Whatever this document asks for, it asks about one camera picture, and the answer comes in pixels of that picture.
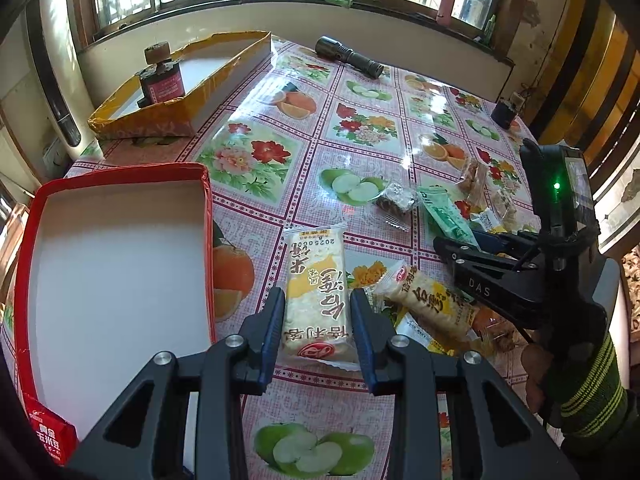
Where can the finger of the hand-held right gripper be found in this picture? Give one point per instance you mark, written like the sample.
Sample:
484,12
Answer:
480,280
500,242

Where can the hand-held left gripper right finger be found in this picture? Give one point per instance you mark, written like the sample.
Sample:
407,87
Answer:
365,340

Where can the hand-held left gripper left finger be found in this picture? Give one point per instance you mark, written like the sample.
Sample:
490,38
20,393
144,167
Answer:
274,335

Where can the green snack packet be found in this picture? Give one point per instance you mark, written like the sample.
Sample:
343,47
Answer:
445,215

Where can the white yellow rice cracker packet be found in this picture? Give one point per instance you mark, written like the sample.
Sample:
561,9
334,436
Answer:
315,270
430,305

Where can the red cardboard box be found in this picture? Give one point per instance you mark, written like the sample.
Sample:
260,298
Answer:
115,285

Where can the person's right forearm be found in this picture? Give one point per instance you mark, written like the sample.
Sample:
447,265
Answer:
590,395

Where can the person's right hand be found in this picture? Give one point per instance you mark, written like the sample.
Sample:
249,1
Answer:
532,375

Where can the clear packet of brown nuts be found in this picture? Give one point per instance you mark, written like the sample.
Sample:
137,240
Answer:
395,199

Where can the small dark container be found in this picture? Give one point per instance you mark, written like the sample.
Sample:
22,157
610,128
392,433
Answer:
502,115

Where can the wooden partition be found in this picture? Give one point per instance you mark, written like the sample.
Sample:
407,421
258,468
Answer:
585,60

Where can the green bottle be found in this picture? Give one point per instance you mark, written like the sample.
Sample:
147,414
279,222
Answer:
490,30

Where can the fruit print tablecloth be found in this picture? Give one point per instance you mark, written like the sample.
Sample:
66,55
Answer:
320,125

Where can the black flashlight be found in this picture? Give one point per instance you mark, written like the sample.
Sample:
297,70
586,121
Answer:
350,55

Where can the pink bottle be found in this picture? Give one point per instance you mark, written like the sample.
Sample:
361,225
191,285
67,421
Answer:
445,7

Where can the small red snack packet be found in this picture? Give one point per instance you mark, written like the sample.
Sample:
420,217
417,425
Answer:
47,435

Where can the yellow cardboard box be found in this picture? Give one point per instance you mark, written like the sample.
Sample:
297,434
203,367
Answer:
150,120

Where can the dark red jar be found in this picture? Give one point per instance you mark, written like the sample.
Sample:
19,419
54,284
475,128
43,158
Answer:
162,85

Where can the white tower air conditioner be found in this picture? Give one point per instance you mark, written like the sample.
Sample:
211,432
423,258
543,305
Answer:
60,125

